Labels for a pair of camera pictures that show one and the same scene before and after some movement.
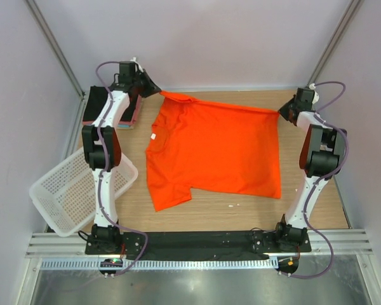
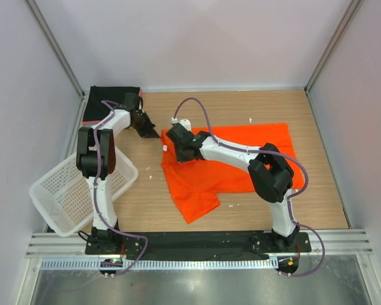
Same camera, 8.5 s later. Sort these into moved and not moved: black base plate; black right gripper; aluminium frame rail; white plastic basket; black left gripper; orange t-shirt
Moved: black left gripper; black right gripper; orange t-shirt
Not moved: aluminium frame rail; black base plate; white plastic basket
